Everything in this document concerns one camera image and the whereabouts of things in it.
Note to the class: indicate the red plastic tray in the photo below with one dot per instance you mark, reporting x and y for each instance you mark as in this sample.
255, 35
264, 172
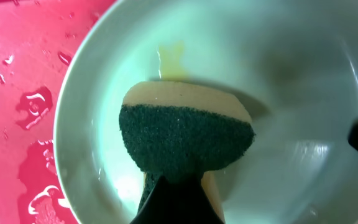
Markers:
38, 40

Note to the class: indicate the light blue plate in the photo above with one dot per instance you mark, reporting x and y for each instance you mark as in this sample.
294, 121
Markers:
292, 64

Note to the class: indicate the green yellow sponge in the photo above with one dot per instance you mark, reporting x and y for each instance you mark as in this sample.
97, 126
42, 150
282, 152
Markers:
179, 130

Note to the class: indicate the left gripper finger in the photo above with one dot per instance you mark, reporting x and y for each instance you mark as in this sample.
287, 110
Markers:
181, 203

